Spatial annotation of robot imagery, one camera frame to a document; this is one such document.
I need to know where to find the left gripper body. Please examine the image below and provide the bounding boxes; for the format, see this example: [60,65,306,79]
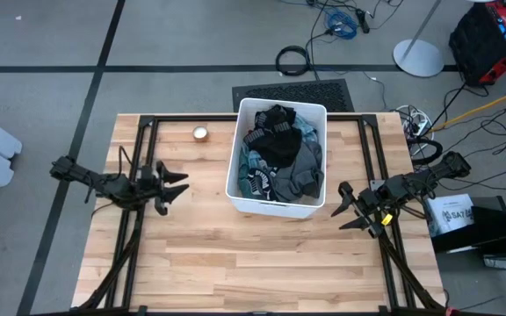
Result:
[138,164,167,212]

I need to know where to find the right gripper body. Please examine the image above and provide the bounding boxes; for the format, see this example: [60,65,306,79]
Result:
[354,188,391,226]

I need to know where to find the grey boxer briefs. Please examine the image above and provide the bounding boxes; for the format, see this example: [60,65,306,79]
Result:
[270,140,325,205]

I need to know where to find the black boxer briefs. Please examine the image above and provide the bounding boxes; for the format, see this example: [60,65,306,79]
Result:
[242,104,303,169]
[246,165,281,202]

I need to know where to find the white perforated laundry basket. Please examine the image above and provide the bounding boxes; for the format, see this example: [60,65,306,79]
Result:
[225,97,328,219]

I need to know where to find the white cardboard box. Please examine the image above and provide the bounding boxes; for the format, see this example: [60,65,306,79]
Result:
[426,193,476,236]

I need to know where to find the white power strip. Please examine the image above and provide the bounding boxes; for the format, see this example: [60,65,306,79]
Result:
[395,104,434,137]

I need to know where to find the black floor mat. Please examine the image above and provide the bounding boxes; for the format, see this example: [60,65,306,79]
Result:
[232,78,355,113]

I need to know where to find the black desk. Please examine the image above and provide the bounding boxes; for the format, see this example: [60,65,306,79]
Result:
[430,195,506,304]

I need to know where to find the grey plastic bag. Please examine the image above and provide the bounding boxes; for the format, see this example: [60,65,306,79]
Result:
[483,253,506,271]

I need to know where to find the white round stand base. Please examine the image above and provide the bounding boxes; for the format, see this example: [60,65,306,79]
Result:
[392,0,446,78]

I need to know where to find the black and red case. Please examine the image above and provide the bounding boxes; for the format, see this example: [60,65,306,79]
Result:
[449,0,506,87]

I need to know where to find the thick black cable loop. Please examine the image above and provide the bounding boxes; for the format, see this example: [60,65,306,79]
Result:
[406,138,444,166]

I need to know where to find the yellow cable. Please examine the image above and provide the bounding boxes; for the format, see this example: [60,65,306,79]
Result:
[430,83,506,133]

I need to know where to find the coiled black cable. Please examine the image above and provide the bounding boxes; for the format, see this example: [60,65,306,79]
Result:
[274,45,312,76]

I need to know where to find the coiled blue cable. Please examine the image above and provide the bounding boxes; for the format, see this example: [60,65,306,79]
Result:
[322,9,359,40]

